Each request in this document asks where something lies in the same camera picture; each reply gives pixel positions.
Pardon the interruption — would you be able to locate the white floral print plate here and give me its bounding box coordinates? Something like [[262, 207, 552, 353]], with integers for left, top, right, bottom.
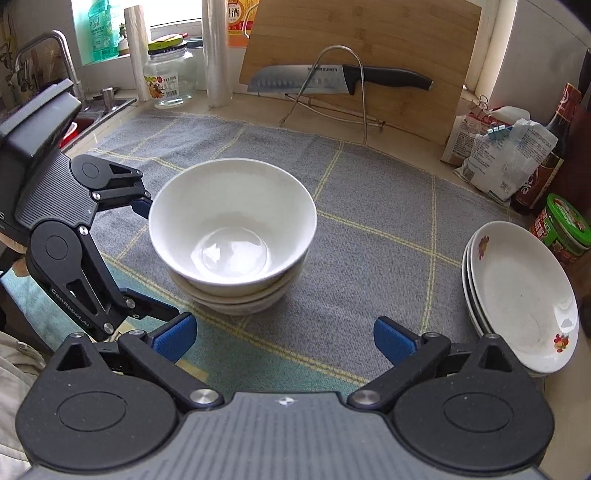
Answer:
[[466, 226, 555, 376], [472, 220, 580, 374], [462, 231, 546, 378]]

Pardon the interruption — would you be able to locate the steel sink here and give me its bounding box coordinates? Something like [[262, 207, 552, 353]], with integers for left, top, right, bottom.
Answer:
[[60, 88, 139, 153]]

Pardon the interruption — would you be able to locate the white bowl pink floral print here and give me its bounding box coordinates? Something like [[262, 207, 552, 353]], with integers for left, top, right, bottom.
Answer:
[[168, 251, 309, 309], [148, 158, 318, 298], [185, 291, 289, 317]]

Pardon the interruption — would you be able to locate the steel faucet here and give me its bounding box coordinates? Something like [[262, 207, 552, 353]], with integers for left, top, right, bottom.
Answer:
[[14, 30, 86, 102]]

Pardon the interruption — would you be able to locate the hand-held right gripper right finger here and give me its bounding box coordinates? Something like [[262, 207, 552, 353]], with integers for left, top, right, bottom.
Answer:
[[347, 317, 526, 411]]

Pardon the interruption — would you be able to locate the steel kitchen knife black handle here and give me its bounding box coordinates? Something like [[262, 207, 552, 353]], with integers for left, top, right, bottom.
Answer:
[[247, 65, 435, 96]]

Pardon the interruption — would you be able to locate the white plastic food bag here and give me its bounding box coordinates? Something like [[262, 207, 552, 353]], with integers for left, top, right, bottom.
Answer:
[[455, 119, 559, 204]]

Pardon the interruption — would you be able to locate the teal towel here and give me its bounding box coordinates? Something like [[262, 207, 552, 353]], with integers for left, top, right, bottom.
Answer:
[[0, 256, 370, 388]]

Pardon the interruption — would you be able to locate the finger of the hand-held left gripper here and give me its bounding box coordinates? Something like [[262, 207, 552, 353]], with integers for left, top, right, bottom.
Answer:
[[95, 161, 154, 217], [44, 227, 180, 334]]

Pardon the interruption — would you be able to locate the bamboo cutting board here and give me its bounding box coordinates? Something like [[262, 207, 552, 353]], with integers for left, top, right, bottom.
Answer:
[[238, 0, 483, 145]]

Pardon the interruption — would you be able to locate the green detergent bottle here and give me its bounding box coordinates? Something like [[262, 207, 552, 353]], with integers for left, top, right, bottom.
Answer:
[[88, 0, 124, 63]]

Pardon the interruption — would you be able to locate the dark soy sauce bottle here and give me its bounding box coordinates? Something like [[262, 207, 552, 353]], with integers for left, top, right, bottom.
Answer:
[[512, 83, 583, 215]]

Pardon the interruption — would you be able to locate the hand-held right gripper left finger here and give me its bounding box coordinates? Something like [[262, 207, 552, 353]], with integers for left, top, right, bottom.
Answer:
[[55, 313, 225, 411]]

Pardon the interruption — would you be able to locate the metal wire rack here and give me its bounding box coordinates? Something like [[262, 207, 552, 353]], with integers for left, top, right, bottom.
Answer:
[[281, 45, 386, 145]]

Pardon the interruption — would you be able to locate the glass jar green lid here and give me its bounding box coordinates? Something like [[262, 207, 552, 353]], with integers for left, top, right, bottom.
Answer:
[[143, 38, 198, 109]]

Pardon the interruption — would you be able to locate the orange label cooking bottle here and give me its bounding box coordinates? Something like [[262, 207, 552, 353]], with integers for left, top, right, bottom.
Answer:
[[226, 0, 260, 48]]

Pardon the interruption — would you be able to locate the person's white clothing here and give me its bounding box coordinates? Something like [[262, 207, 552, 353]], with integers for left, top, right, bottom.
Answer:
[[0, 330, 61, 480]]

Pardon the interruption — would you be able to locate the orange and white food bag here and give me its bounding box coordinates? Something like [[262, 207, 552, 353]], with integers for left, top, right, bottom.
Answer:
[[441, 104, 532, 167]]

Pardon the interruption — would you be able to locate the green lid sauce jar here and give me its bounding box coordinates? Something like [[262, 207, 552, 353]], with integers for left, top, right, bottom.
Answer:
[[530, 193, 591, 268]]

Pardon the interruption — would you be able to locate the grey checked cloth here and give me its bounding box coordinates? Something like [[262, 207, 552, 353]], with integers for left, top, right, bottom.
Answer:
[[62, 111, 527, 384]]

